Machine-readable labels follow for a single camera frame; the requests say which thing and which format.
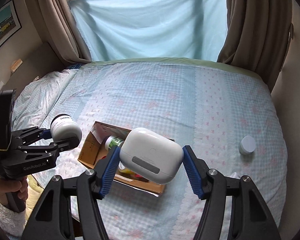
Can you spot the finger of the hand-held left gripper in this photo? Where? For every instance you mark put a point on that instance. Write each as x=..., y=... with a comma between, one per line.
x=62, y=145
x=33, y=135

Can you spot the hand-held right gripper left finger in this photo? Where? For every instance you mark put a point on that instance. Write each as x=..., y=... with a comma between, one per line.
x=110, y=173

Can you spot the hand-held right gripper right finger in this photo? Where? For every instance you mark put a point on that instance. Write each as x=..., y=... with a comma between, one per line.
x=192, y=173

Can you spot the white cream jar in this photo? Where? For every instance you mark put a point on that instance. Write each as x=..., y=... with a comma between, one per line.
x=65, y=127

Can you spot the cardboard box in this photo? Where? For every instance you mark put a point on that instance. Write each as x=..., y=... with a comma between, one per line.
x=90, y=151

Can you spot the green label jar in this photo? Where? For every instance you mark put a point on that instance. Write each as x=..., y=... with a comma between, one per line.
x=113, y=142

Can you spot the white earbud case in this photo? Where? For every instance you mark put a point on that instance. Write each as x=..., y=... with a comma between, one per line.
x=150, y=152

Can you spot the small white round jar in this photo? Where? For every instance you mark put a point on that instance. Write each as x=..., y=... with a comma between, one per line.
x=247, y=145

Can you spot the person's left forearm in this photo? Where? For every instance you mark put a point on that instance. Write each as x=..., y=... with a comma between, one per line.
x=3, y=217

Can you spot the person's left hand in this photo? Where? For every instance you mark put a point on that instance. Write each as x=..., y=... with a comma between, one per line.
x=22, y=188

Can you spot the light green cloth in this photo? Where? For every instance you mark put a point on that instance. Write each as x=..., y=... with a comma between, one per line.
x=37, y=182

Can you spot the small yellow box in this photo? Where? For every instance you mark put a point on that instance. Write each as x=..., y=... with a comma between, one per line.
x=16, y=65

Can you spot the brown curtain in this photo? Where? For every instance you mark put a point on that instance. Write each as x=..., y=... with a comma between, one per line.
x=62, y=27
x=255, y=27

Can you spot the light blue hanging cloth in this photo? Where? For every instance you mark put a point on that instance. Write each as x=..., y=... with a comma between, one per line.
x=150, y=20

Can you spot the framed wall poster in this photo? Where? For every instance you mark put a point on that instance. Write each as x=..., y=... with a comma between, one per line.
x=3, y=27

